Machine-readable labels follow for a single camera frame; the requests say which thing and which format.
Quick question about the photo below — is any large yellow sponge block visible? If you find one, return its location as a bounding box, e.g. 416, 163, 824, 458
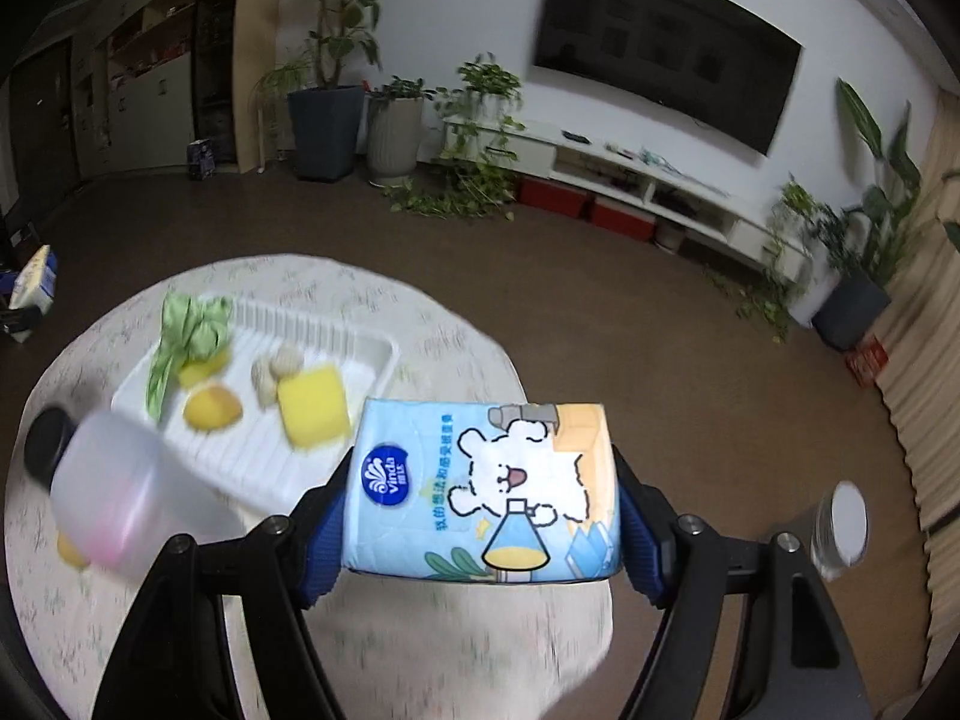
277, 364, 350, 450

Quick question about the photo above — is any blue bear tissue pack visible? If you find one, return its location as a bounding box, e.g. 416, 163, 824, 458
342, 400, 622, 583

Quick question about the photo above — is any beige knitted scrubber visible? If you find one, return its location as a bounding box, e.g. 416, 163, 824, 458
251, 358, 277, 410

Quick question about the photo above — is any yellow foam ball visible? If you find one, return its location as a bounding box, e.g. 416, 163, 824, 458
55, 532, 91, 571
182, 385, 244, 433

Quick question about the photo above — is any cream knitted scrubber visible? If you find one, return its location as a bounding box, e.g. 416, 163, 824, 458
268, 343, 304, 380

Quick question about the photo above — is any small yellow sponge block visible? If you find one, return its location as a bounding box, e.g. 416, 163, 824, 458
178, 348, 231, 390

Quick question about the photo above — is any green knotted cloth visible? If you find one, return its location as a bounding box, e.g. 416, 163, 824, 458
145, 291, 233, 422

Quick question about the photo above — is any white plastic tray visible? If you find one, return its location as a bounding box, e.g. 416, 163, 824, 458
109, 292, 404, 519

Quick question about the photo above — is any grey cylindrical trash can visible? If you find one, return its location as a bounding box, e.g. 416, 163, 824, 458
760, 479, 872, 587

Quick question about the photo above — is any translucent plastic container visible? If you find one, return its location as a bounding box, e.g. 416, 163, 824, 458
50, 410, 245, 583

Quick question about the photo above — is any small vine plant right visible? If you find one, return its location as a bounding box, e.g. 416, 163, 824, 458
703, 176, 822, 344

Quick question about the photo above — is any red decorative box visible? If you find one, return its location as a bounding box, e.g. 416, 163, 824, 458
844, 335, 889, 388

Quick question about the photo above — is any black cylinder container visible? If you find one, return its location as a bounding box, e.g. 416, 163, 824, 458
25, 405, 76, 491

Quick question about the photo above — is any red storage box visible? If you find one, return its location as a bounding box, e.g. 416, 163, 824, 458
519, 176, 592, 220
589, 195, 656, 242

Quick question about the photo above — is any beige curtain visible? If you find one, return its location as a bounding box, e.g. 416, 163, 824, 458
877, 93, 958, 683

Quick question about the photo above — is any white tv console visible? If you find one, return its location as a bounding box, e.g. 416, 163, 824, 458
477, 121, 805, 281

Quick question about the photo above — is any large leaf plant dark pot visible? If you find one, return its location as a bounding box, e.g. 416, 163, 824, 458
811, 78, 958, 353

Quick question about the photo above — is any blue white carton box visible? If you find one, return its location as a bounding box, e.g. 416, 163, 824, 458
10, 245, 59, 316

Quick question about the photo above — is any trailing green vine plant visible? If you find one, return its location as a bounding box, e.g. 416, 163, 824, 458
382, 52, 526, 221

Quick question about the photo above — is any dark blue floor box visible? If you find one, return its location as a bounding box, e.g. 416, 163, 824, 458
185, 138, 217, 182

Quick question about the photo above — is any plant in white ribbed pot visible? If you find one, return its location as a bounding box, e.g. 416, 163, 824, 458
366, 75, 434, 188

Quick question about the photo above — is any tall plant in blue pot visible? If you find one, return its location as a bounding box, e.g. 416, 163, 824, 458
256, 0, 381, 184

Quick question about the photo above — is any wall mounted black television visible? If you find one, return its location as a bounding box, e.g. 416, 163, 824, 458
534, 0, 802, 154

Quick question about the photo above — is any white wall cabinet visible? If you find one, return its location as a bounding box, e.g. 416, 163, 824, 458
71, 0, 195, 181

